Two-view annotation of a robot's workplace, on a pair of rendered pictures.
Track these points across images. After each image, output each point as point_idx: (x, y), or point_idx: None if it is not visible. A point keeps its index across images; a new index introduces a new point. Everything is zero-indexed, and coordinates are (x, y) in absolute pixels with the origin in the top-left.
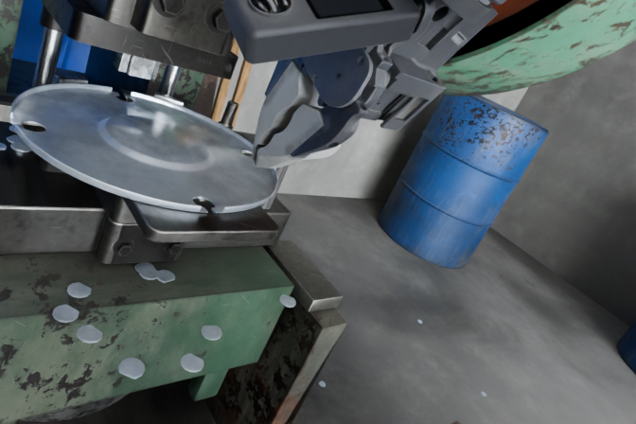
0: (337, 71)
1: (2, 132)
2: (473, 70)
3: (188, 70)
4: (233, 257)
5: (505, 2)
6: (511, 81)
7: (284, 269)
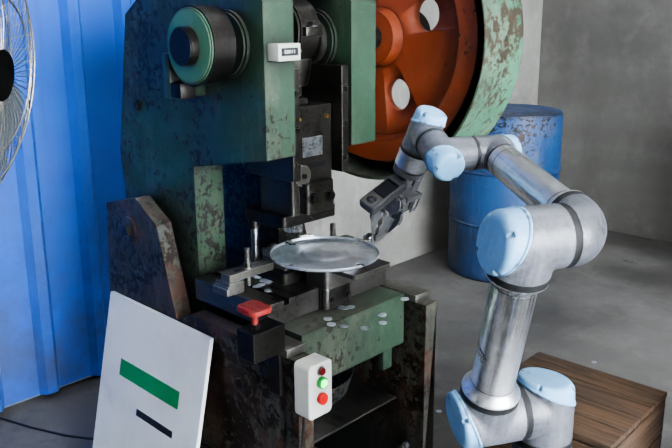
0: (391, 204)
1: (255, 280)
2: None
3: None
4: (370, 293)
5: None
6: None
7: (395, 290)
